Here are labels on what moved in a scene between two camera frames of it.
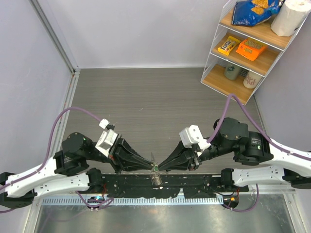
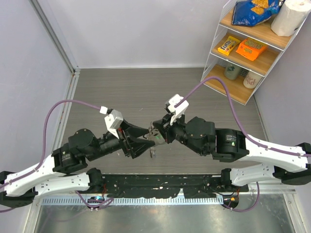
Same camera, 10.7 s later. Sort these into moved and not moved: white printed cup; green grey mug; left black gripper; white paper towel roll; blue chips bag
Moved: left black gripper
Not moved: white paper towel roll; blue chips bag; green grey mug; white printed cup
